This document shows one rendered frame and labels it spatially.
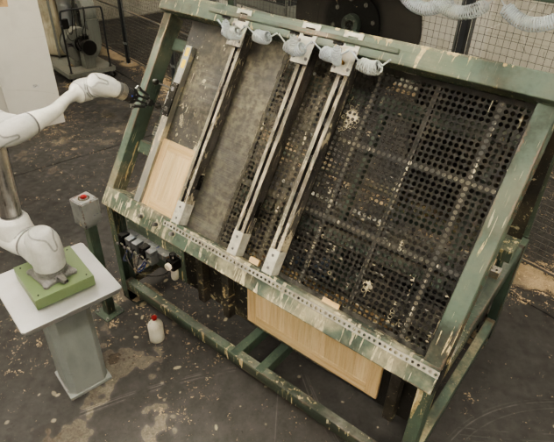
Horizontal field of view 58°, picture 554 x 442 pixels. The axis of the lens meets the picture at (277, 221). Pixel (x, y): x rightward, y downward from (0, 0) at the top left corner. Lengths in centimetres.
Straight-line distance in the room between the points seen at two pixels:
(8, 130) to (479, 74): 192
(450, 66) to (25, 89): 506
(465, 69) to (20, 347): 302
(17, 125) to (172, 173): 93
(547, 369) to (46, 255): 301
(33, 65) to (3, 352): 362
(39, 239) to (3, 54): 388
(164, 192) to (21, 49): 365
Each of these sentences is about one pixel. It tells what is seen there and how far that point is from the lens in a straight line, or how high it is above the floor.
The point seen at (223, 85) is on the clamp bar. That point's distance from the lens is 276.
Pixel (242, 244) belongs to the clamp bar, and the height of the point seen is 97.
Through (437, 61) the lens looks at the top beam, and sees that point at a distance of 224.
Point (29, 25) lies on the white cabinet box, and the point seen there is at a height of 113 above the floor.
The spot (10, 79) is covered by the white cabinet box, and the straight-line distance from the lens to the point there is 633.
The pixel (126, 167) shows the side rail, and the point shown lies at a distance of 324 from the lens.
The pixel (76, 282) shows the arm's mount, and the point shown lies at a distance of 271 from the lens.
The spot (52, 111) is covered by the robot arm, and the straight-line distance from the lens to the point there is 249.
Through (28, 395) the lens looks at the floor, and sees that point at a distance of 338.
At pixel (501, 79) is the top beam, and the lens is 217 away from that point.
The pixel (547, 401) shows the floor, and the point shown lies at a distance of 352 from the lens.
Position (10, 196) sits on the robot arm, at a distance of 266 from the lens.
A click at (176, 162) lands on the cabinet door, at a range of 293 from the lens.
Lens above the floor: 251
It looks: 35 degrees down
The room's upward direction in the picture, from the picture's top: 2 degrees clockwise
